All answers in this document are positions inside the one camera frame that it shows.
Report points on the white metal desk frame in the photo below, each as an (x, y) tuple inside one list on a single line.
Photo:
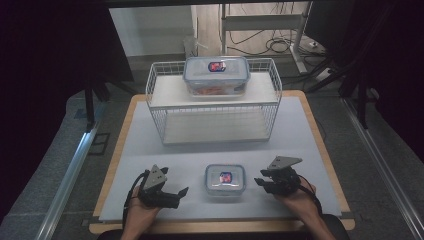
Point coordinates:
[(263, 23)]

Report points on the person's right hand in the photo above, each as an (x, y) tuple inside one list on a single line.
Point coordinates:
[(298, 203)]

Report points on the grey table mat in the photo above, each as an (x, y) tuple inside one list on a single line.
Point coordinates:
[(200, 156)]

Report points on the wooden table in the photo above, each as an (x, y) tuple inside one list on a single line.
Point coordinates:
[(106, 186)]

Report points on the small clear plastic food container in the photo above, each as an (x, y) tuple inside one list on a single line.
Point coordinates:
[(225, 180)]

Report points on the black tripod stand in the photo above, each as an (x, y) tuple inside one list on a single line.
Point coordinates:
[(90, 103), (361, 96)]

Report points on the person's left hand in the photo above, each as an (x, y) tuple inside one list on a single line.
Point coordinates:
[(141, 213)]

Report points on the aluminium floor rail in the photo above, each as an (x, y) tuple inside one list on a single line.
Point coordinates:
[(66, 186), (383, 166)]

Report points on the large clear plastic food container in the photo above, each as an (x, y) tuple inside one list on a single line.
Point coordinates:
[(216, 76)]

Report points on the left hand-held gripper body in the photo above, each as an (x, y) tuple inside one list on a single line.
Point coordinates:
[(155, 193)]

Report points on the white power strip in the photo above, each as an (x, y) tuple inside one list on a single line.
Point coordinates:
[(324, 75)]

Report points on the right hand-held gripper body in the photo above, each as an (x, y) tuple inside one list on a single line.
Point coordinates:
[(283, 180)]

